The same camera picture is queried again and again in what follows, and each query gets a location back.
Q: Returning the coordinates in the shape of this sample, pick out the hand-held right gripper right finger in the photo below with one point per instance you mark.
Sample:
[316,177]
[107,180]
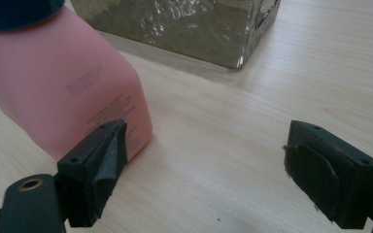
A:
[330,174]

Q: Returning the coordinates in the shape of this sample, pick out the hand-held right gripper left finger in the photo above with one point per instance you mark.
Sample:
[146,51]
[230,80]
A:
[92,168]

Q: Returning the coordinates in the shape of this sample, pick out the pink bottle with blue cap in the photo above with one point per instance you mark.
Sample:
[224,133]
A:
[61,87]

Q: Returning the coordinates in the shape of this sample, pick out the clear wrapped cardboard box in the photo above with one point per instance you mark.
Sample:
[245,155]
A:
[187,29]

